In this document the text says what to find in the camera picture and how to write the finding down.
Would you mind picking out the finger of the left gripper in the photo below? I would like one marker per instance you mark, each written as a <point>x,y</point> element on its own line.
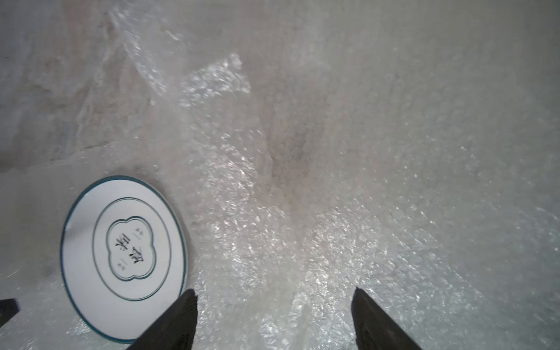
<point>8,309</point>

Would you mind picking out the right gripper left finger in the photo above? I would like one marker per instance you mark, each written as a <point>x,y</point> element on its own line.
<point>174,329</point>

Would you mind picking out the white plate concentric rings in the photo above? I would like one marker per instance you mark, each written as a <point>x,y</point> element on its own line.
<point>124,258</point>

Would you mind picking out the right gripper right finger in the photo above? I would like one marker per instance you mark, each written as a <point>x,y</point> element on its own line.
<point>374,328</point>

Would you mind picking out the bubble wrap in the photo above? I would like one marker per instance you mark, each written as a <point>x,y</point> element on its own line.
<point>409,148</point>

